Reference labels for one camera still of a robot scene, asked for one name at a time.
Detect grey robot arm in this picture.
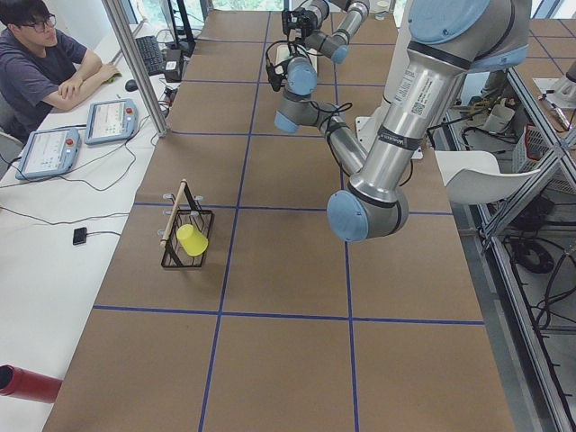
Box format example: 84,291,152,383
266,1,532,242
282,0,370,64

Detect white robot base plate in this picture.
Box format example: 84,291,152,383
354,115,427,162

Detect blue teach pendant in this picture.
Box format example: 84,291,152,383
15,127,81,180
84,99,138,145

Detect seated man with glasses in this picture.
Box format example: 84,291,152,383
1,1,119,142

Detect black wire cup rack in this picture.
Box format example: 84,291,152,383
159,179,214,270

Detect far blue teach pendant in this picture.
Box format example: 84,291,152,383
84,99,138,145

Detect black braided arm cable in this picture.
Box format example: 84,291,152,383
264,39,355,172

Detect black keyboard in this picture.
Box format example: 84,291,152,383
135,36,165,76

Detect red cylinder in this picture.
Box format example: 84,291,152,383
1,364,62,403

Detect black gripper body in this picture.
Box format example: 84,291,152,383
265,61,287,92
281,7,318,41

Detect aluminium frame post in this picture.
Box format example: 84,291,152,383
102,0,168,138

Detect black power box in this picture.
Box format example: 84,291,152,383
163,49,184,83

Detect white rabbit print tray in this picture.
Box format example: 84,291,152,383
273,43,319,73

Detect near blue teach pendant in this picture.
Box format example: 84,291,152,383
15,127,81,180

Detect white curved chair shell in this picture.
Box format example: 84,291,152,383
435,150,540,204

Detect black computer mouse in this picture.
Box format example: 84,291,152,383
124,79,138,92

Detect small black square device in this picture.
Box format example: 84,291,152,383
72,227,88,246

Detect yellow plastic cup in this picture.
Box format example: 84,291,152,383
176,224,209,257

